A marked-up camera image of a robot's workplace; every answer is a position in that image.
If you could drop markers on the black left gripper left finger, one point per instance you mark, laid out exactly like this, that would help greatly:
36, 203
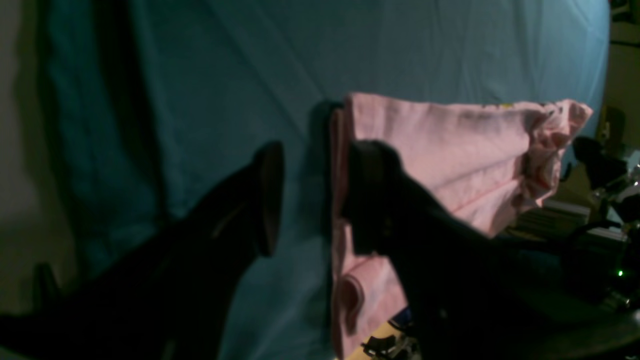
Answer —
169, 298

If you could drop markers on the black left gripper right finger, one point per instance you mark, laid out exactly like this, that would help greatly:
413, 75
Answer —
474, 299

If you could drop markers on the pink T-shirt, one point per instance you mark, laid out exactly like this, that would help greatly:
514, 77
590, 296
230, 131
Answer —
485, 163

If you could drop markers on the teal table cloth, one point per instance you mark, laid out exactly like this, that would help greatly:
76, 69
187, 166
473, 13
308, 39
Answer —
158, 100

